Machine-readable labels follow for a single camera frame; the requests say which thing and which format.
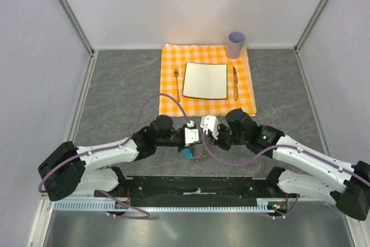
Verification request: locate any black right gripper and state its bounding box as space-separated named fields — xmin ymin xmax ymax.
xmin=208 ymin=123 xmax=248 ymax=152

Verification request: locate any metal key organizer blue handle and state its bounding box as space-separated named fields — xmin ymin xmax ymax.
xmin=182 ymin=144 xmax=205 ymax=162

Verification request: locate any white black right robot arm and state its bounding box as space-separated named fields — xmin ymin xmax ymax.
xmin=203 ymin=109 xmax=369 ymax=221

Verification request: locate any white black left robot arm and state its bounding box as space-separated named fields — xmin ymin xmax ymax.
xmin=38 ymin=115 xmax=201 ymax=201

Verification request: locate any orange white checkered cloth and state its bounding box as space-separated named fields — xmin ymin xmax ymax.
xmin=160 ymin=44 xmax=257 ymax=117

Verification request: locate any gold knife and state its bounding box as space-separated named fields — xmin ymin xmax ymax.
xmin=233 ymin=67 xmax=239 ymax=101

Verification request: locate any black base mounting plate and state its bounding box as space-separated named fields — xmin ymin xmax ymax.
xmin=108 ymin=176 xmax=286 ymax=208

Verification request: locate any white square plate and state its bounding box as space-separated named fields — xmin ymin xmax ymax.
xmin=183 ymin=62 xmax=228 ymax=99

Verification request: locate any lilac plastic cup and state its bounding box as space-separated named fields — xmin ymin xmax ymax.
xmin=228 ymin=31 xmax=246 ymax=59

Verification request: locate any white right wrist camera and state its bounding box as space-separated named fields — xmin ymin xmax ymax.
xmin=200 ymin=115 xmax=220 ymax=140

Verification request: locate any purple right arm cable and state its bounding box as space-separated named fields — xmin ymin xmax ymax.
xmin=201 ymin=132 xmax=370 ymax=219

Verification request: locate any light blue cable duct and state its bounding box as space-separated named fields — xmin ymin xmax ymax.
xmin=53 ymin=199 xmax=283 ymax=213

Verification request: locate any left aluminium frame post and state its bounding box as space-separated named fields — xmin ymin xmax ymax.
xmin=57 ymin=0 xmax=95 ymax=57

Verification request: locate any aluminium frame post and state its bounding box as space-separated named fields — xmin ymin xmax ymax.
xmin=57 ymin=0 xmax=95 ymax=57
xmin=294 ymin=0 xmax=330 ymax=54

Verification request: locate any right aluminium frame post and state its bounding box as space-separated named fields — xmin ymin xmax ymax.
xmin=294 ymin=0 xmax=330 ymax=54

